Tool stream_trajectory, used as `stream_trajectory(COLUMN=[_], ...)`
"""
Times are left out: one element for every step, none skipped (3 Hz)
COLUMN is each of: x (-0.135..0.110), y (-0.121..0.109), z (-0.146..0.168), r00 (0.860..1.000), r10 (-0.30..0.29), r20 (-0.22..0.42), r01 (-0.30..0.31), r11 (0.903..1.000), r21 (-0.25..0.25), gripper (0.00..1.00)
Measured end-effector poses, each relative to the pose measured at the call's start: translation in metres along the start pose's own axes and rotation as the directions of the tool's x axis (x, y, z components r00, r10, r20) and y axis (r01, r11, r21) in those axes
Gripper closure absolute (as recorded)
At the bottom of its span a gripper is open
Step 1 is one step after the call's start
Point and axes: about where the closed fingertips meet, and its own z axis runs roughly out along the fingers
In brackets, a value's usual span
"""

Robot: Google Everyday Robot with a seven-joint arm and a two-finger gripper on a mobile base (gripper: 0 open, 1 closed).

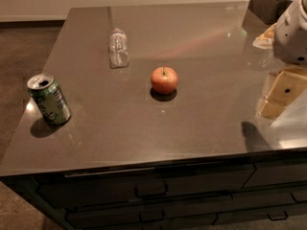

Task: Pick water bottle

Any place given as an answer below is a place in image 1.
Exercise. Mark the dark drawer cabinet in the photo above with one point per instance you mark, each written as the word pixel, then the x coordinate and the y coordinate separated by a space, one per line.
pixel 172 197

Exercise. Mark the dark box with snacks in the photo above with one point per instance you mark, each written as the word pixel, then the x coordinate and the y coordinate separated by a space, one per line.
pixel 268 3

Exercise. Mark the green soda can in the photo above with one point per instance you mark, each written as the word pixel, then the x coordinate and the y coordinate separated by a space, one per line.
pixel 46 92

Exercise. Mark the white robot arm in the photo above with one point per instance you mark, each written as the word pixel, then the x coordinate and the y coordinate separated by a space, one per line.
pixel 290 35

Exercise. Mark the clear plastic water bottle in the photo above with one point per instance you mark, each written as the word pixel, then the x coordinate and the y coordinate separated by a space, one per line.
pixel 118 49

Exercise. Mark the red apple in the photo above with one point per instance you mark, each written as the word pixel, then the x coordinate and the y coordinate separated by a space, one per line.
pixel 164 80

